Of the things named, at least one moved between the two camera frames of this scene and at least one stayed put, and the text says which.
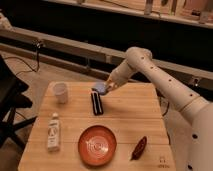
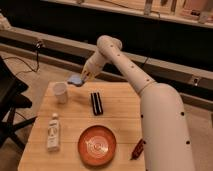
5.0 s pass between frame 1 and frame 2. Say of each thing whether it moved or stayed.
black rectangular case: stayed
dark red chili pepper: stayed
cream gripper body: moved
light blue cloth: moved
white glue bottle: stayed
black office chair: stayed
